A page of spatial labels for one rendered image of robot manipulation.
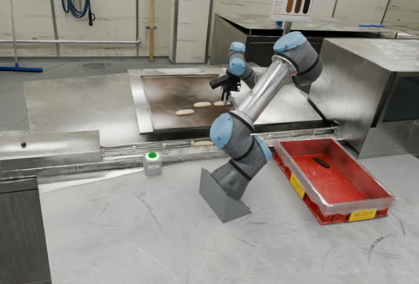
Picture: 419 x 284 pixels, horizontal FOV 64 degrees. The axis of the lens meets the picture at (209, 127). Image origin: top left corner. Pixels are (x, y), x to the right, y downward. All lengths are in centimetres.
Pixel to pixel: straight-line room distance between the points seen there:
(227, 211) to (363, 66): 101
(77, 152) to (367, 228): 120
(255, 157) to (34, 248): 113
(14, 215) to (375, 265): 144
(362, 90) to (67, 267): 148
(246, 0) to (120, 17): 193
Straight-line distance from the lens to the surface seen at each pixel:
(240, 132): 122
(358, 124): 186
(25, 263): 192
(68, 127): 188
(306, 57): 135
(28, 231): 177
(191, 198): 139
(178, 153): 156
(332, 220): 142
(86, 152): 149
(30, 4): 518
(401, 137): 201
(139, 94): 193
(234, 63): 163
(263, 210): 139
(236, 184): 129
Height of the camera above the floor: 174
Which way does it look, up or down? 29 degrees down
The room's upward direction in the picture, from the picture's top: 6 degrees clockwise
